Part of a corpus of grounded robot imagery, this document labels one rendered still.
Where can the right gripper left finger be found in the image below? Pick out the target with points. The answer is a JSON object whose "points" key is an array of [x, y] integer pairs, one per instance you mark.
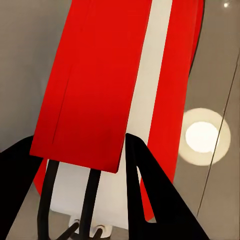
{"points": [[17, 172]]}

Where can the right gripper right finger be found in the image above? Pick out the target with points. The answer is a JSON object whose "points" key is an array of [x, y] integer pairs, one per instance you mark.
{"points": [[174, 220]]}

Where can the radio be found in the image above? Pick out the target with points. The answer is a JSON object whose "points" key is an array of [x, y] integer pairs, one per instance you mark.
{"points": [[122, 66]]}

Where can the coffee table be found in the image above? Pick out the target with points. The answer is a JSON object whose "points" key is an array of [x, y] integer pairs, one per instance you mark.
{"points": [[207, 174]]}

